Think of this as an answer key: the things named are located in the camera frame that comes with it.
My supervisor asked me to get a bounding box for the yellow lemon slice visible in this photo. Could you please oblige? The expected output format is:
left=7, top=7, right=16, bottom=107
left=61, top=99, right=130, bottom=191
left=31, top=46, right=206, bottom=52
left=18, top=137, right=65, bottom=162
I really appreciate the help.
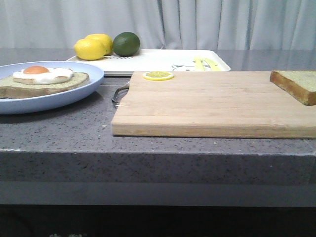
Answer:
left=143, top=71, right=174, bottom=81

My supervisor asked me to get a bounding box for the white bear tray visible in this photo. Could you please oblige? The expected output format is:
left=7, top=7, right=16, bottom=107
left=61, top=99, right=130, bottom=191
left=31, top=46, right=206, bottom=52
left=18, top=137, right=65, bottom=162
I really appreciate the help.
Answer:
left=68, top=49, right=231, bottom=77

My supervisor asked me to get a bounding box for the fried egg toy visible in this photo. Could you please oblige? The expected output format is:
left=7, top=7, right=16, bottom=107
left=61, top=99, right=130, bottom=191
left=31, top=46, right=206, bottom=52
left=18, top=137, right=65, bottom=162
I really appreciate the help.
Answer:
left=13, top=65, right=74, bottom=85

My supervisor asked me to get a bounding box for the rear yellow lemon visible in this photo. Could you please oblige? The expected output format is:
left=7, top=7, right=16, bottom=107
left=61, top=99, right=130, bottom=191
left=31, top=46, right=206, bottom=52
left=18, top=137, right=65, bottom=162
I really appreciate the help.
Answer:
left=85, top=34, right=113, bottom=56

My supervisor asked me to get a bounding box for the bread slice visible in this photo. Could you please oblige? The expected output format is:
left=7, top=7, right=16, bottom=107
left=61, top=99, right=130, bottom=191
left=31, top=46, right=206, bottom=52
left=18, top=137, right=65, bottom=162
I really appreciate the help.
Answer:
left=0, top=72, right=90, bottom=99
left=270, top=70, right=316, bottom=106

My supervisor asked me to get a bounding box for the front yellow lemon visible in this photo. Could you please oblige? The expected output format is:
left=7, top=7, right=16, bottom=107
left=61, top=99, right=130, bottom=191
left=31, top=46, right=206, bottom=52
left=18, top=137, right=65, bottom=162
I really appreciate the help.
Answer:
left=74, top=38, right=107, bottom=60

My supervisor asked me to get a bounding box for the wooden cutting board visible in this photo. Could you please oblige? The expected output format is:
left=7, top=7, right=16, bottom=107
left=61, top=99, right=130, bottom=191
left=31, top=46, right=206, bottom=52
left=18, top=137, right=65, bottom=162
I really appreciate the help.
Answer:
left=111, top=71, right=316, bottom=139

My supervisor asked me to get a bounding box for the metal cutting board handle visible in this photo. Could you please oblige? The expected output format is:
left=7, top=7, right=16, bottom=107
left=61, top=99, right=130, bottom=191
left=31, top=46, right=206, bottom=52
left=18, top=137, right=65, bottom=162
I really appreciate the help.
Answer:
left=112, top=82, right=129, bottom=104

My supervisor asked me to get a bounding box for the light blue plate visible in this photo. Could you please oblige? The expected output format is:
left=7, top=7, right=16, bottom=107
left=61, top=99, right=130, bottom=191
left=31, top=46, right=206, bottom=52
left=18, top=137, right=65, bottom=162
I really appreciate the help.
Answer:
left=0, top=61, right=104, bottom=115

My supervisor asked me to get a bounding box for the white curtain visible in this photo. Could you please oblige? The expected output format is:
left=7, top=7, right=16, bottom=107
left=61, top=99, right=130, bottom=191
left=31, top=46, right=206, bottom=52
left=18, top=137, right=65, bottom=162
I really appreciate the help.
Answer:
left=0, top=0, right=316, bottom=50

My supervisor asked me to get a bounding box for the green lime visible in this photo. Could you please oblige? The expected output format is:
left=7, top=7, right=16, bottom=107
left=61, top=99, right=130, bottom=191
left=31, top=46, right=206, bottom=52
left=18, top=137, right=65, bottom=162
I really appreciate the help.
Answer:
left=113, top=32, right=140, bottom=57

